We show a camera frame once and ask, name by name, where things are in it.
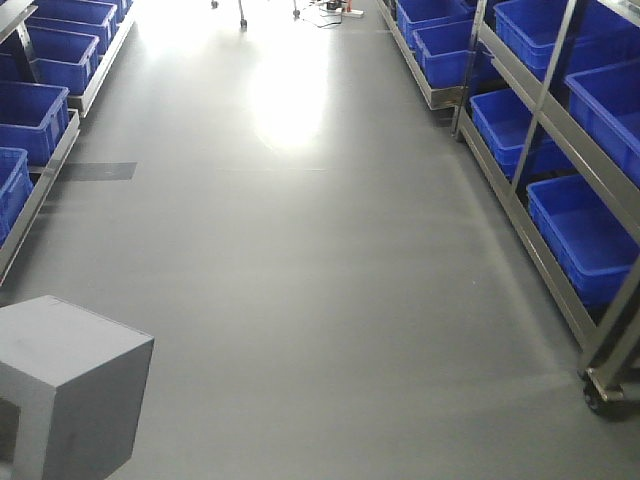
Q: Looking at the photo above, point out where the gray square base block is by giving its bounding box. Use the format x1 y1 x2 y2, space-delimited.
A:
1 296 154 479

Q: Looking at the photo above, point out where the blue bin right middle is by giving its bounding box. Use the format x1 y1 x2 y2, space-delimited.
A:
470 88 572 180

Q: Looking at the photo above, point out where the blue bin lowest right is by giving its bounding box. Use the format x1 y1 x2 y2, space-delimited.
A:
527 175 639 306

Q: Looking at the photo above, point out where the blue bin left rack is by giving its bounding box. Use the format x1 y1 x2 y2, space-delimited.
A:
27 26 99 96
1 81 70 166

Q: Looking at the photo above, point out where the steel rack right side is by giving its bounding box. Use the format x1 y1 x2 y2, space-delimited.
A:
379 1 639 415

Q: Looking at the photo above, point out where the steel rack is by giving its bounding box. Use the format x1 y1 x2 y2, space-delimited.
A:
379 1 639 415
1 1 138 279

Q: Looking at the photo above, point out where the steel rack left side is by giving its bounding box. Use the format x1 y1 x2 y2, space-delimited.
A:
1 1 138 279

